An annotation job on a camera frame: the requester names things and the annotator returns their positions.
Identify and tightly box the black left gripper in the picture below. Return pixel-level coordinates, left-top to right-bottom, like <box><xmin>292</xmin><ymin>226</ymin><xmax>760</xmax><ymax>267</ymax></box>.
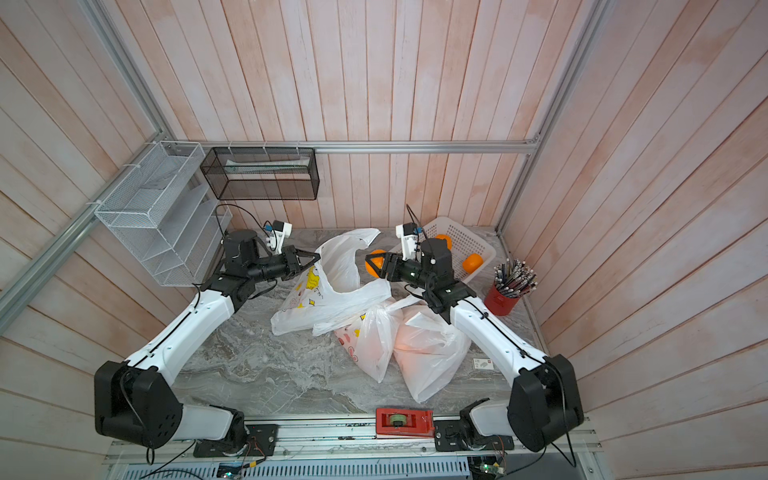
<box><xmin>247</xmin><ymin>245</ymin><xmax>322</xmax><ymax>283</ymax></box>

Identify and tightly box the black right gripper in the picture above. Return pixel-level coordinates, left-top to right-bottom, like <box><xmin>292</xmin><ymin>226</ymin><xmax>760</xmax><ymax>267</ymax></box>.
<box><xmin>369</xmin><ymin>255</ymin><xmax>438</xmax><ymax>296</ymax></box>

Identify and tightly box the white printed bag back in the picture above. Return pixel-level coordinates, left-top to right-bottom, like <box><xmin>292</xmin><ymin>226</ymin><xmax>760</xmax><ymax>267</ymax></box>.
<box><xmin>271</xmin><ymin>228</ymin><xmax>391</xmax><ymax>336</ymax></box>

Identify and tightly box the white printed bag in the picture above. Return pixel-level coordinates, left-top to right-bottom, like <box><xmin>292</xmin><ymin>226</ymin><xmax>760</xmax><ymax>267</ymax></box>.
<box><xmin>333</xmin><ymin>295</ymin><xmax>419</xmax><ymax>383</ymax></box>
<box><xmin>271</xmin><ymin>228</ymin><xmax>391</xmax><ymax>336</ymax></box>

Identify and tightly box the white plastic bag front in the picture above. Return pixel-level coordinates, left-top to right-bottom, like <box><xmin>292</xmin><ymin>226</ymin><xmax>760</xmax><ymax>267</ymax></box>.
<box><xmin>393</xmin><ymin>303</ymin><xmax>472</xmax><ymax>403</ymax></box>

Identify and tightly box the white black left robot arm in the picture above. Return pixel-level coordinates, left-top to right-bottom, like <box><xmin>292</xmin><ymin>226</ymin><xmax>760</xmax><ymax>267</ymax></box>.
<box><xmin>94</xmin><ymin>222</ymin><xmax>321</xmax><ymax>456</ymax></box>

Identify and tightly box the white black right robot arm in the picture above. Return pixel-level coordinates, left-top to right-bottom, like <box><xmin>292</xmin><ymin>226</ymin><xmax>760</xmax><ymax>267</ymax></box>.
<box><xmin>365</xmin><ymin>235</ymin><xmax>584</xmax><ymax>452</ymax></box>

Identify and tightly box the white plastic perforated basket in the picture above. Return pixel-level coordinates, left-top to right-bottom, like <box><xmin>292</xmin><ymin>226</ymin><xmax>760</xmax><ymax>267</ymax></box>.
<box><xmin>423</xmin><ymin>217</ymin><xmax>496</xmax><ymax>283</ymax></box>

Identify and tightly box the red cup of pens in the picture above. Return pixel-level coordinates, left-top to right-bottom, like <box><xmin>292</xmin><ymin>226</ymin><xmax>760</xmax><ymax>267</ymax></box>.
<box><xmin>484</xmin><ymin>259</ymin><xmax>538</xmax><ymax>316</ymax></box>

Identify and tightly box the small white label card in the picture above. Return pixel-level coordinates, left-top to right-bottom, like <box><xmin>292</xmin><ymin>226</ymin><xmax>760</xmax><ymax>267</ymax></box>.
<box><xmin>473</xmin><ymin>358</ymin><xmax>494</xmax><ymax>370</ymax></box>

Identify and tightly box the red tape dispenser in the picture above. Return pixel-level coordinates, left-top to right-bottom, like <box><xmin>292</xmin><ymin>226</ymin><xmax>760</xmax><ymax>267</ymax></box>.
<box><xmin>375</xmin><ymin>408</ymin><xmax>435</xmax><ymax>438</ymax></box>

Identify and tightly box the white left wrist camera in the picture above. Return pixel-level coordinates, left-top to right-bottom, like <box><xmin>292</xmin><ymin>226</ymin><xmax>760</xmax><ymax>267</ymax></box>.
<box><xmin>264</xmin><ymin>220</ymin><xmax>293</xmax><ymax>254</ymax></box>

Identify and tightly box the black wire mesh basket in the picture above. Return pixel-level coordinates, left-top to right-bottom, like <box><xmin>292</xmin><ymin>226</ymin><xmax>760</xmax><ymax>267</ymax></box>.
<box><xmin>201</xmin><ymin>146</ymin><xmax>320</xmax><ymax>201</ymax></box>

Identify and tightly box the white wire mesh shelf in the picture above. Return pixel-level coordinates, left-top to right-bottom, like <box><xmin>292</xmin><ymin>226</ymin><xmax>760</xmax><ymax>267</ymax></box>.
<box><xmin>96</xmin><ymin>141</ymin><xmax>232</xmax><ymax>287</ymax></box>

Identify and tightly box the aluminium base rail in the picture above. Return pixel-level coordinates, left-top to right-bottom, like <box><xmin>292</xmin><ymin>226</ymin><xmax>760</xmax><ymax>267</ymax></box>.
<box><xmin>97</xmin><ymin>415</ymin><xmax>614</xmax><ymax>479</ymax></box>

